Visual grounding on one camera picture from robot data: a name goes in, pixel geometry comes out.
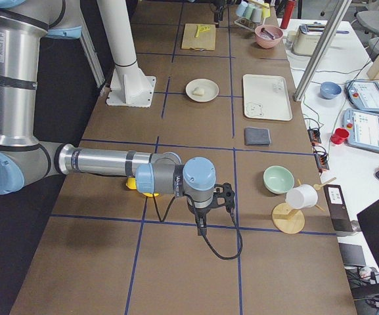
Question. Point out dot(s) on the cream toaster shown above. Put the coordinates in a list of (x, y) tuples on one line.
[(306, 39)]

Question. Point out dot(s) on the black box white label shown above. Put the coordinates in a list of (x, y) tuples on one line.
[(338, 210)]

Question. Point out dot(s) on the upper yellow lemon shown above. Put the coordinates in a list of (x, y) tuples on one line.
[(131, 183)]

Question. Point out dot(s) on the wooden cutting board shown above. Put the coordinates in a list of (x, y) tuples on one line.
[(206, 40)]

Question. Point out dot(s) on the upper teach pendant tablet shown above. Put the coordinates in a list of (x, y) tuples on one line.
[(363, 95)]

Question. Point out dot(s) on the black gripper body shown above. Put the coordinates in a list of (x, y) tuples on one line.
[(219, 9), (200, 212)]

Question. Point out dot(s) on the grey folded cloth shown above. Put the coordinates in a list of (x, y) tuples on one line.
[(257, 136)]

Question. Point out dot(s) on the white bear serving tray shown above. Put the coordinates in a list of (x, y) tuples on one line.
[(266, 97)]

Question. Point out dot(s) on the lower yellow lemon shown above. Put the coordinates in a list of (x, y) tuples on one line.
[(151, 195)]

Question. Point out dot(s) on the cream round plate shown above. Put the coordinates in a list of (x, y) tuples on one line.
[(210, 87)]

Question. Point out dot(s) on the black power strip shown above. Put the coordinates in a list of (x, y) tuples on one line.
[(319, 152)]

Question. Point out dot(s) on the pink bowl with ice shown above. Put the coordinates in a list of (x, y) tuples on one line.
[(266, 43)]

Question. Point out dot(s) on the light blue cup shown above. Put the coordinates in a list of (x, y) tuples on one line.
[(241, 9)]

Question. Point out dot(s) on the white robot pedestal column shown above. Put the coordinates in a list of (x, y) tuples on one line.
[(129, 85)]

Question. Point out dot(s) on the lower teach pendant tablet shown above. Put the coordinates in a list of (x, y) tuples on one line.
[(363, 129)]

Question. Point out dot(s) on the yellow cup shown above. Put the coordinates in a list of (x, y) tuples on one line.
[(266, 12)]

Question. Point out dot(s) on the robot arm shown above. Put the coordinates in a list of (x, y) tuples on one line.
[(225, 3), (24, 159)]

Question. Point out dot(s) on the aluminium camera post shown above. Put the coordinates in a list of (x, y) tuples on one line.
[(322, 47)]

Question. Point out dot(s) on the wooden mug stand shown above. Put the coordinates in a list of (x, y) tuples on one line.
[(290, 220)]

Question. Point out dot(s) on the yellow lemon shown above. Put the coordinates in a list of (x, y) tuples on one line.
[(131, 183), (151, 195)]

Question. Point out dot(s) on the white mug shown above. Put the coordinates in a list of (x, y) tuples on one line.
[(303, 196)]

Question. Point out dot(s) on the white steamed bun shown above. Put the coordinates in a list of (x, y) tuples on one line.
[(198, 92)]

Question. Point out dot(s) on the blue bowl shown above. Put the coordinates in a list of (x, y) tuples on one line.
[(329, 90)]

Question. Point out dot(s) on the teach pendant tablet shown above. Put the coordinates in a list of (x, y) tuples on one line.
[(363, 129), (363, 95)]

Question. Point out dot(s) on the red cup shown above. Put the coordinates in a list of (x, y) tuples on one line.
[(339, 136)]

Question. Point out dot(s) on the green bowl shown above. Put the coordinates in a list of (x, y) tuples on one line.
[(278, 179)]

